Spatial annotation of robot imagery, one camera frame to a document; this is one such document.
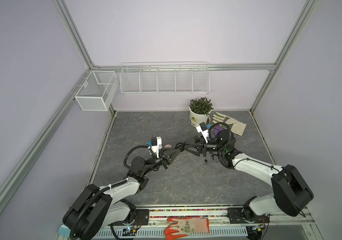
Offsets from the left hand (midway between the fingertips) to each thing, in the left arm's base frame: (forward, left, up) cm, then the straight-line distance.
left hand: (180, 152), depth 70 cm
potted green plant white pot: (+36, -16, -9) cm, 40 cm away
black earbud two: (+6, -17, -25) cm, 31 cm away
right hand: (+2, -2, +1) cm, 3 cm away
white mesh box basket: (+47, +51, +1) cm, 70 cm away
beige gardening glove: (+33, -45, -26) cm, 61 cm away
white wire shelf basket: (+54, +8, +5) cm, 55 cm away
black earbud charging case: (+2, 0, +2) cm, 3 cm away
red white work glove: (-27, -1, -22) cm, 35 cm away
